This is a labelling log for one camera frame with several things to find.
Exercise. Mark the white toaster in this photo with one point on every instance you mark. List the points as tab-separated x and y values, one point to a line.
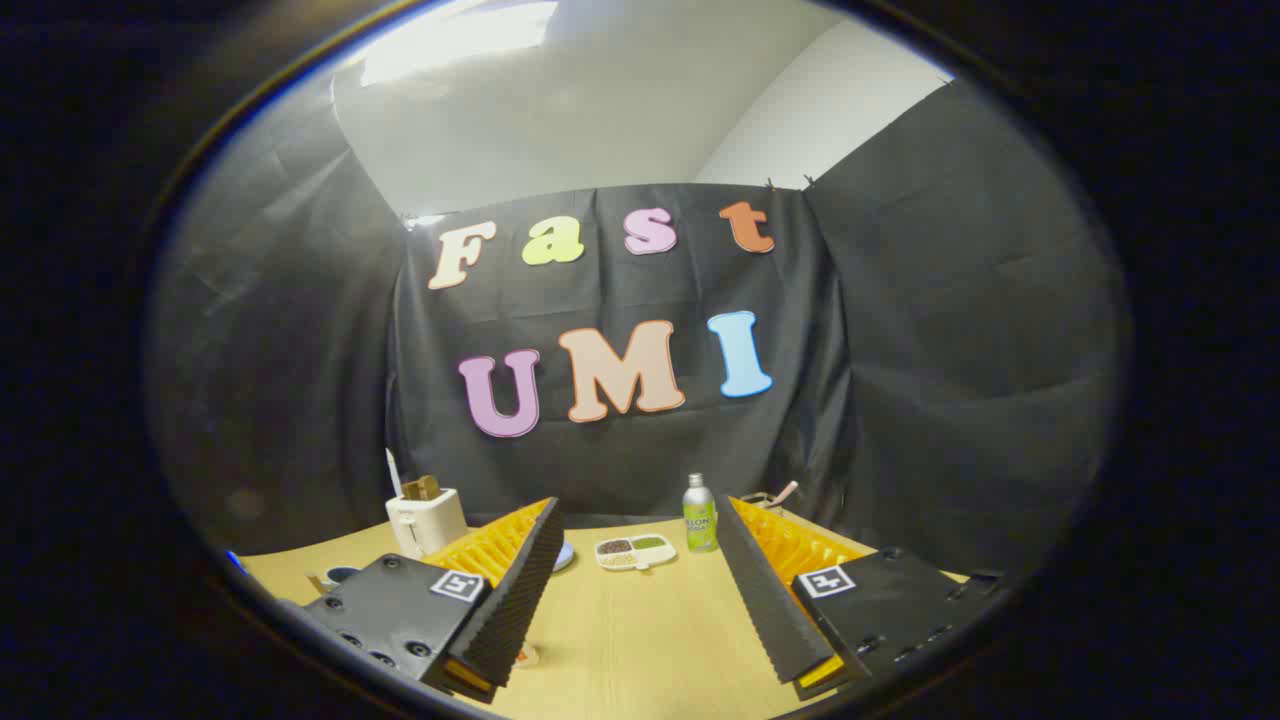
425	520

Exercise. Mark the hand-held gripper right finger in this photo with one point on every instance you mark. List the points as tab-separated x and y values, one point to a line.
765	600

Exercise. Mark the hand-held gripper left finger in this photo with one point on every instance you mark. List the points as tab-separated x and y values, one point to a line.
515	610

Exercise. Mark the pink utensil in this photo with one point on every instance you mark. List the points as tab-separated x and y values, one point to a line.
787	490

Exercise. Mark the white flat utensil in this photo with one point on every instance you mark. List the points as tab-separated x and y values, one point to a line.
393	470

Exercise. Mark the clear juice bottle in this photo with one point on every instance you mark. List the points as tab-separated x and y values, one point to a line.
528	657

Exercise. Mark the wooden table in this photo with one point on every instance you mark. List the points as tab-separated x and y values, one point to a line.
640	640

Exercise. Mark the white divided dish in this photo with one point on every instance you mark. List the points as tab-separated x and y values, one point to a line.
635	550

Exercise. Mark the blue plate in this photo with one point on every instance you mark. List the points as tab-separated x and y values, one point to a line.
563	556

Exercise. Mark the black backdrop cloth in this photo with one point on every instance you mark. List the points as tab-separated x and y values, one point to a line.
620	470

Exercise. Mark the brown toast slices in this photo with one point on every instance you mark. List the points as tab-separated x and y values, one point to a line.
422	488

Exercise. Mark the green soda bottle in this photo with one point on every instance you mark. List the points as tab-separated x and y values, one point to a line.
700	515

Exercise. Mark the clear utensil holder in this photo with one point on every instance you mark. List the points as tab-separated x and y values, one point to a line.
760	500

